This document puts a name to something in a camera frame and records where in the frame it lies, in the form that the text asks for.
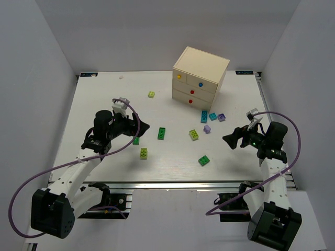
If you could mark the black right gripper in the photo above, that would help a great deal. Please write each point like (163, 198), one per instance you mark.
(239, 136)

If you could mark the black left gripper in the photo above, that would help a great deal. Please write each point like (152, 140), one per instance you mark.
(133, 124)

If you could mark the yellow-green lego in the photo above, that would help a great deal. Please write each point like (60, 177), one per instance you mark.
(143, 153)
(193, 134)
(151, 94)

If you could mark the cream wooden drawer cabinet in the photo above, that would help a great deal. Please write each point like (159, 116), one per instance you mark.
(197, 78)

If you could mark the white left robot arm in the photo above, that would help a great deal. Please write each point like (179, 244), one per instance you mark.
(54, 210)

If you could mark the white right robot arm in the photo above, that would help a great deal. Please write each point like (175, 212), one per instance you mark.
(273, 221)

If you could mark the green square lego left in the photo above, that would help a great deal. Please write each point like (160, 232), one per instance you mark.
(136, 141)

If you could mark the dark green long lego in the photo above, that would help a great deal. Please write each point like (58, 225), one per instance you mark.
(161, 133)

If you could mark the purple lego right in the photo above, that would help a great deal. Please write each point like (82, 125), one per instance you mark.
(221, 117)

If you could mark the lilac lego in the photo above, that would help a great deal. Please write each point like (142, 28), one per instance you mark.
(207, 129)

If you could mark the teal small lego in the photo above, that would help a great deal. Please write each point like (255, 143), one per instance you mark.
(212, 116)

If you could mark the green lego near front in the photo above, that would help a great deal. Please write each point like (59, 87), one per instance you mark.
(204, 160)

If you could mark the teal long lego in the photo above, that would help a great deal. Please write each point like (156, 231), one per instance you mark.
(204, 116)

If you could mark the right blue table label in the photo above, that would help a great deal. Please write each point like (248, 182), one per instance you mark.
(244, 72)

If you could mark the blue table label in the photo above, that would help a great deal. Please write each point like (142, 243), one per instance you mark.
(244, 72)
(88, 74)

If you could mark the left blue table label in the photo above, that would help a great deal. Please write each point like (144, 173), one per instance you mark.
(88, 74)

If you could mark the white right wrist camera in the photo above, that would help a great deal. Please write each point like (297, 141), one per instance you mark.
(253, 120)

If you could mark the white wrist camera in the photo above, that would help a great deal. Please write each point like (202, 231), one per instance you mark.
(253, 120)
(120, 106)

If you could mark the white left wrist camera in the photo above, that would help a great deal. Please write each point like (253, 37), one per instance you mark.
(120, 106)

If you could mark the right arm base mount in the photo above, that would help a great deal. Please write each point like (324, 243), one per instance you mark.
(237, 205)

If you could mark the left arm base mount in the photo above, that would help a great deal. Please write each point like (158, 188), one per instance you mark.
(112, 201)

